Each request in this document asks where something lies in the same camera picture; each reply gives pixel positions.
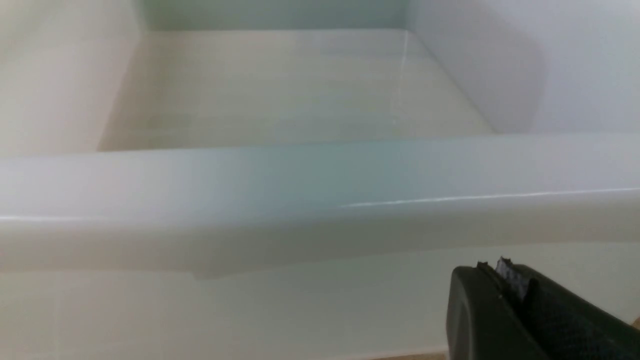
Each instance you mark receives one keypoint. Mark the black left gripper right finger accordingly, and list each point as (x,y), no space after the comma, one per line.
(564,325)

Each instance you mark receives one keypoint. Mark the large white plastic tub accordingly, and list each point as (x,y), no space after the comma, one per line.
(297,179)

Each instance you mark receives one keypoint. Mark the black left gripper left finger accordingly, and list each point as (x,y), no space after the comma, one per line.
(481,321)

